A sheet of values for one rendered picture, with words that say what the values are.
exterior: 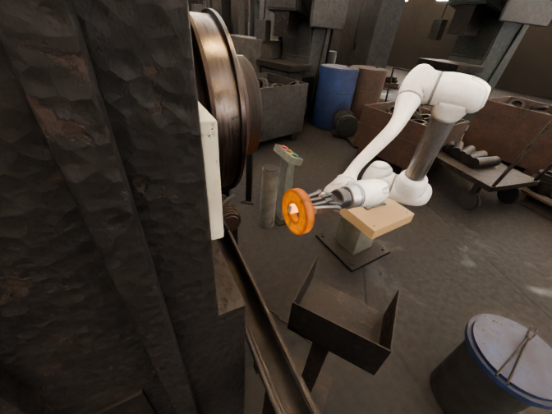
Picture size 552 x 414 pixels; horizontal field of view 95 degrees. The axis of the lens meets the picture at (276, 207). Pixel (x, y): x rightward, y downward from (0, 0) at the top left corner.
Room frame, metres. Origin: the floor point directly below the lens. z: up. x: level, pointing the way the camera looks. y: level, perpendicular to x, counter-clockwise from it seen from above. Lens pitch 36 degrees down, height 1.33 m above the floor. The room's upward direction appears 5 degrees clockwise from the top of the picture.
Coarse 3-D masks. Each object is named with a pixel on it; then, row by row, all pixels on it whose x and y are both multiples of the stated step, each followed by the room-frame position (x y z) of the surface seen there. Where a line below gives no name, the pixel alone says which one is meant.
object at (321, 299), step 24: (312, 264) 0.55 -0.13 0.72; (312, 288) 0.55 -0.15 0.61; (312, 312) 0.39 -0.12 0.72; (336, 312) 0.47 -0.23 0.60; (360, 312) 0.48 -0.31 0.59; (312, 336) 0.38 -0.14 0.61; (336, 336) 0.35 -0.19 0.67; (360, 336) 0.33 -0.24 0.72; (384, 336) 0.38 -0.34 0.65; (312, 360) 0.44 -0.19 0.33; (360, 360) 0.32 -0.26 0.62; (384, 360) 0.30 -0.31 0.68; (312, 384) 0.42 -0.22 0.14
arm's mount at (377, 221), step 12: (396, 204) 1.43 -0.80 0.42; (348, 216) 1.29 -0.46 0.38; (360, 216) 1.25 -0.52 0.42; (372, 216) 1.26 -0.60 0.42; (384, 216) 1.28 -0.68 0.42; (396, 216) 1.29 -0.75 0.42; (408, 216) 1.30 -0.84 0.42; (360, 228) 1.20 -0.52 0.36; (372, 228) 1.14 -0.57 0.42; (384, 228) 1.18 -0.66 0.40
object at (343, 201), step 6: (330, 192) 0.80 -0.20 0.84; (336, 192) 0.78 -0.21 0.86; (342, 192) 0.77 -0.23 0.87; (348, 192) 0.78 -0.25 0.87; (324, 198) 0.75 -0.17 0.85; (336, 198) 0.76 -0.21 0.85; (342, 198) 0.75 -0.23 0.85; (348, 198) 0.76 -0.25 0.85; (330, 204) 0.73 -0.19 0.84; (336, 204) 0.73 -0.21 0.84; (342, 204) 0.74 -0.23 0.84; (348, 204) 0.75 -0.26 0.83
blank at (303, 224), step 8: (288, 192) 0.72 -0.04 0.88; (296, 192) 0.68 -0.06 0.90; (304, 192) 0.69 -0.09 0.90; (288, 200) 0.71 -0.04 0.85; (296, 200) 0.68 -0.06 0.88; (304, 200) 0.65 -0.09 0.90; (304, 208) 0.63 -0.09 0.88; (312, 208) 0.64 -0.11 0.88; (288, 216) 0.69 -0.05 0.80; (296, 216) 0.70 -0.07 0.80; (304, 216) 0.63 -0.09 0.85; (312, 216) 0.63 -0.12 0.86; (288, 224) 0.69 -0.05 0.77; (296, 224) 0.65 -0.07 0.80; (304, 224) 0.62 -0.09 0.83; (312, 224) 0.62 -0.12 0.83; (296, 232) 0.64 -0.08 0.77; (304, 232) 0.62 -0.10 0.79
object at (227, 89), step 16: (192, 16) 0.67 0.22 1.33; (208, 16) 0.70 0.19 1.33; (208, 32) 0.63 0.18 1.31; (224, 32) 0.64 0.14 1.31; (208, 48) 0.60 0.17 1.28; (224, 48) 0.62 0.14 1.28; (208, 64) 0.57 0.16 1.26; (224, 64) 0.59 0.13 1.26; (224, 80) 0.57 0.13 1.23; (240, 80) 0.58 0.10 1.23; (224, 96) 0.56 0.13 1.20; (240, 96) 0.56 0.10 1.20; (224, 112) 0.55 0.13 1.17; (240, 112) 0.56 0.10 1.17; (224, 128) 0.54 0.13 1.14; (240, 128) 0.56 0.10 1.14; (224, 144) 0.54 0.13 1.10; (240, 144) 0.56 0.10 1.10; (224, 160) 0.54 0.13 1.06; (240, 160) 0.56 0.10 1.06; (224, 176) 0.56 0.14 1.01; (240, 176) 0.58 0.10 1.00
